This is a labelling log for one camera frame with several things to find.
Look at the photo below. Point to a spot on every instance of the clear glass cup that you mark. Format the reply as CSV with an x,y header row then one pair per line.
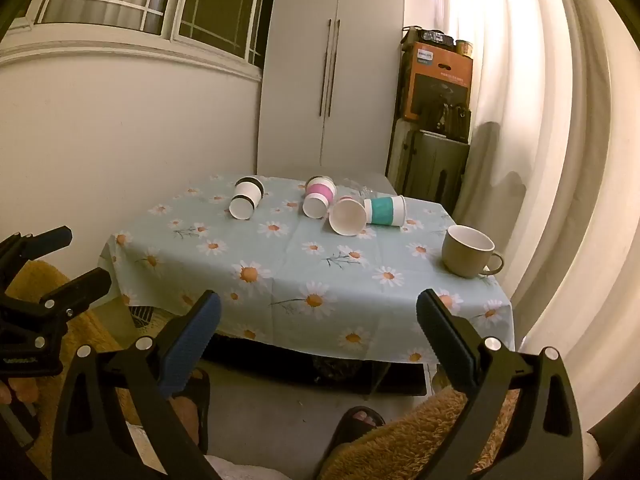
x,y
357,187

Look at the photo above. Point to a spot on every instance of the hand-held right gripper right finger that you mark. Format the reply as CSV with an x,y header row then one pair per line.
x,y
450,345

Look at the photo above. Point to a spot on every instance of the dark striped object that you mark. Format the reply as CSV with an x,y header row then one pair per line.
x,y
142,316

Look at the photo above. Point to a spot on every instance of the daisy print tablecloth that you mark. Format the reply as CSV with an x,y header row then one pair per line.
x,y
300,265

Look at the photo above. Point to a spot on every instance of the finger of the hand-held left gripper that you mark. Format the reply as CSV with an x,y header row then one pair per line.
x,y
82,285
59,234

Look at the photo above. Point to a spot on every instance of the beige ceramic mug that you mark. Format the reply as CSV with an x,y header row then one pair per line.
x,y
462,260

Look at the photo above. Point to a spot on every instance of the person's right foot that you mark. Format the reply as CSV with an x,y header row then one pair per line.
x,y
364,419

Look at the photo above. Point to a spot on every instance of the black bag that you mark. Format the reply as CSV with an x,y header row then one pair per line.
x,y
452,119

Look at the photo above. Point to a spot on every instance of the white cloth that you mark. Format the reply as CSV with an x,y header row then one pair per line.
x,y
240,470

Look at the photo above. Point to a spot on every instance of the white framed window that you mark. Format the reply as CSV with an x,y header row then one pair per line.
x,y
150,0

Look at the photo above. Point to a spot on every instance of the dark green cabinet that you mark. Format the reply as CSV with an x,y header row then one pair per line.
x,y
430,170

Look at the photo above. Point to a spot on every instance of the white paper cup teal band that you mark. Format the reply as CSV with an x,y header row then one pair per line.
x,y
384,211

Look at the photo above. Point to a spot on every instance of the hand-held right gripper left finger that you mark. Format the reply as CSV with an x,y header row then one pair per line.
x,y
187,355

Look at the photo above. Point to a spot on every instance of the white curtain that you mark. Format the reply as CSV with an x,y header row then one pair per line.
x,y
550,135

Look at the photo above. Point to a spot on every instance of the yellow fuzzy blanket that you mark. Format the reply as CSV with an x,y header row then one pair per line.
x,y
400,440
100,332

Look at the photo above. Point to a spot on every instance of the person's left foot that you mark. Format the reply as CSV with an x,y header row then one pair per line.
x,y
182,415

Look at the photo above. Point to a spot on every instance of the white paper cup black band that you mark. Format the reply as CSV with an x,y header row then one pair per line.
x,y
246,196

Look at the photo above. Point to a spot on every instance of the plain white paper cup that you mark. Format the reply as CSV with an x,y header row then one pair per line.
x,y
348,216

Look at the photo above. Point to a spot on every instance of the white wardrobe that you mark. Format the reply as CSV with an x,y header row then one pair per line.
x,y
305,60

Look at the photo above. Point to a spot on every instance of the person's left hand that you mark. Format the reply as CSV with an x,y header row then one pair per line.
x,y
17,390

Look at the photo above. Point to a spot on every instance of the black slipper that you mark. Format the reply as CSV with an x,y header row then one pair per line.
x,y
345,435

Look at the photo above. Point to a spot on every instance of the person's foot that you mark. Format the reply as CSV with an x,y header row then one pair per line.
x,y
182,415
364,419

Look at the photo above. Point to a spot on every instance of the white paper cup pink band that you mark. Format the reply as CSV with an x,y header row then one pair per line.
x,y
319,195

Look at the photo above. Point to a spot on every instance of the orange cardboard box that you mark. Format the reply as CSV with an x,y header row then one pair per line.
x,y
445,75

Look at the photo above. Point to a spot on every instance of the gold tin can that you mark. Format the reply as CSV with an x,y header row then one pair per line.
x,y
465,47

